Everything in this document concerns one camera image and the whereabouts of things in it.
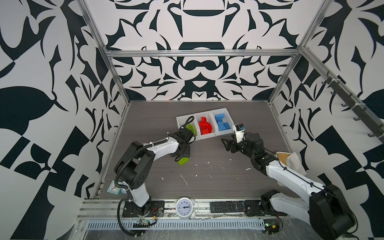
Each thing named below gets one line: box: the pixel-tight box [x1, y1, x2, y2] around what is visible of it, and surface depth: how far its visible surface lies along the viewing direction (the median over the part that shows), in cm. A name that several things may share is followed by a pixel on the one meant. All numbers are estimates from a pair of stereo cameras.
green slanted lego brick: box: [177, 157, 190, 166], surface depth 91 cm
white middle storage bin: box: [193, 111, 217, 140], surface depth 102 cm
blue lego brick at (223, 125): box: [216, 119, 231, 132], surface depth 102 cm
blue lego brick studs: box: [215, 113, 225, 121], surface depth 110 cm
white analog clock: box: [175, 197, 196, 220], surface depth 74 cm
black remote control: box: [210, 201, 246, 213], surface depth 76 cm
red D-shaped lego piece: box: [199, 117, 213, 135], surface depth 102 cm
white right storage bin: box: [210, 107, 235, 136], surface depth 104 cm
